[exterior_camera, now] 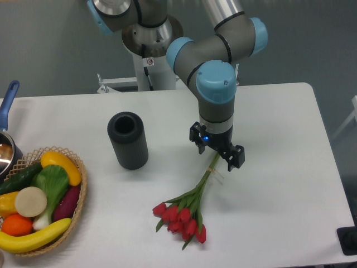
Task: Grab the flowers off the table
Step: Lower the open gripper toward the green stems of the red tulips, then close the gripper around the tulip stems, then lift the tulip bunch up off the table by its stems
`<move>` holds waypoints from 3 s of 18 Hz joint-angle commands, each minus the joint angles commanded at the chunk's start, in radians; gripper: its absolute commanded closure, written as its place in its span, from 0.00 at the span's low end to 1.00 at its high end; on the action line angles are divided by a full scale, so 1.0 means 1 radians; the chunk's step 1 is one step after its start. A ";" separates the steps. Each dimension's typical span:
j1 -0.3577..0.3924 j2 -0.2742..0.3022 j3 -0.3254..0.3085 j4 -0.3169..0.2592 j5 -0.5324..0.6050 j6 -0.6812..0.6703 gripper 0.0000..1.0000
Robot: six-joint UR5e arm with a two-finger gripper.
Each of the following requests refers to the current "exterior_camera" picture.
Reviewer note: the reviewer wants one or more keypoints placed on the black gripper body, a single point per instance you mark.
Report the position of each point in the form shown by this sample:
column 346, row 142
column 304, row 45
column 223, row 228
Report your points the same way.
column 219, row 142

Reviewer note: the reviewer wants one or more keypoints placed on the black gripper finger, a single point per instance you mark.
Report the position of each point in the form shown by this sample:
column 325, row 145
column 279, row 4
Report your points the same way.
column 196, row 135
column 233, row 155

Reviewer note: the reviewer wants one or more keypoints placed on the red tulip bouquet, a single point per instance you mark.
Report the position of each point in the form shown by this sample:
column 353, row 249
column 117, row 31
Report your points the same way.
column 182, row 215

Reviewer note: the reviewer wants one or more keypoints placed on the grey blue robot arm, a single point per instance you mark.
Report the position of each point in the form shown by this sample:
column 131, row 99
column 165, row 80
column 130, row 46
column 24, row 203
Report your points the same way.
column 206, row 67

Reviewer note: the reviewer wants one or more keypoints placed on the dark grey ribbed vase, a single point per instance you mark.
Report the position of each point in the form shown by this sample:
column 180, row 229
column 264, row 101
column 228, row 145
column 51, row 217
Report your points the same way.
column 127, row 135

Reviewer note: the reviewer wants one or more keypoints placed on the black device at table edge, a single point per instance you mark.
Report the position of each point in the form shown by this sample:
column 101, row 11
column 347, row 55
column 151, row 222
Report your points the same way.
column 347, row 239

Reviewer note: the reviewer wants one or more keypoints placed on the green bok choy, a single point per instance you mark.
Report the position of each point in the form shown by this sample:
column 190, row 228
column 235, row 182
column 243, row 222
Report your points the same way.
column 54, row 182

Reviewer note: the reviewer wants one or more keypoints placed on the purple sweet potato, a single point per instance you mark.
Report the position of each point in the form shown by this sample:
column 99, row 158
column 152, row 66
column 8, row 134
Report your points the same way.
column 66, row 207

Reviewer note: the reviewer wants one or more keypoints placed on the woven wicker basket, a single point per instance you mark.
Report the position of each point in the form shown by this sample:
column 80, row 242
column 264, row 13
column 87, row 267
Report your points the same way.
column 35, row 157

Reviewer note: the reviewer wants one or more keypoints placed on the beige round radish slice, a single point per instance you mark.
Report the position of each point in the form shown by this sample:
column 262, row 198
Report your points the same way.
column 30, row 202

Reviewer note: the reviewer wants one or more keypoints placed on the green cucumber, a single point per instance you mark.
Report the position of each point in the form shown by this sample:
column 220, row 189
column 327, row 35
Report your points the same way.
column 21, row 179

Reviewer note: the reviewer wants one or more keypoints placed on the yellow bell pepper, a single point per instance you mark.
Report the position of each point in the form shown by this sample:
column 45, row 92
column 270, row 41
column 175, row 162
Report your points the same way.
column 7, row 204

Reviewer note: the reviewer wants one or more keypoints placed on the orange fruit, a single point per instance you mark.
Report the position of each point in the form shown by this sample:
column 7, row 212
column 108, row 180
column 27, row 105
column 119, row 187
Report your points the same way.
column 17, row 225

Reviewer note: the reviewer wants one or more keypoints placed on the yellow banana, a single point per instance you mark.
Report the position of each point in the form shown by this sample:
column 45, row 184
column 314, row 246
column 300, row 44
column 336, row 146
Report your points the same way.
column 30, row 242

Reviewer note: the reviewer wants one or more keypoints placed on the white frame at right edge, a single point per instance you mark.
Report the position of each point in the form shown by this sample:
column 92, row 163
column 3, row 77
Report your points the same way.
column 348, row 123

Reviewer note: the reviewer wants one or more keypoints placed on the blue handled saucepan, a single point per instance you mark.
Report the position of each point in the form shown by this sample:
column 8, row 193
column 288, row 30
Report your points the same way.
column 10, row 153

